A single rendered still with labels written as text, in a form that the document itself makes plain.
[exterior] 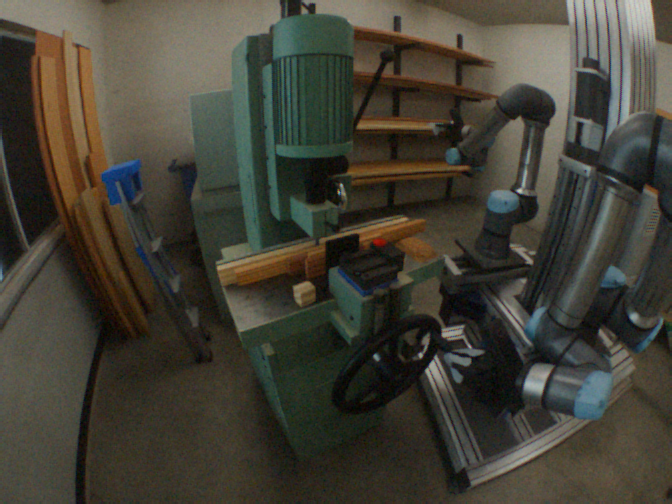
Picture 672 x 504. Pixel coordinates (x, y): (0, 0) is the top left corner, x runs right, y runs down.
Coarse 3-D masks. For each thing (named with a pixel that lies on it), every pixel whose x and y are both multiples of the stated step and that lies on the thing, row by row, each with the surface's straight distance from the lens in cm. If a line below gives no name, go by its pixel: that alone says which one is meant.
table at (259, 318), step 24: (408, 264) 80; (432, 264) 83; (240, 288) 72; (264, 288) 71; (288, 288) 70; (240, 312) 65; (264, 312) 64; (288, 312) 63; (312, 312) 65; (336, 312) 67; (408, 312) 69; (240, 336) 62; (264, 336) 64; (360, 336) 63
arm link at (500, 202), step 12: (492, 192) 110; (504, 192) 112; (492, 204) 106; (504, 204) 104; (516, 204) 107; (492, 216) 107; (504, 216) 106; (516, 216) 110; (492, 228) 108; (504, 228) 108
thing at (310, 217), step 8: (296, 200) 74; (304, 200) 73; (296, 208) 75; (304, 208) 70; (312, 208) 68; (320, 208) 68; (328, 208) 68; (336, 208) 69; (296, 216) 76; (304, 216) 71; (312, 216) 67; (320, 216) 67; (328, 216) 68; (336, 216) 70; (304, 224) 72; (312, 224) 67; (320, 224) 68; (312, 232) 68; (320, 232) 69; (328, 232) 70
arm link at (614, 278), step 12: (612, 276) 78; (624, 276) 82; (600, 288) 77; (612, 288) 77; (624, 288) 79; (600, 300) 78; (612, 300) 77; (588, 312) 80; (600, 312) 79; (612, 312) 77; (600, 324) 84
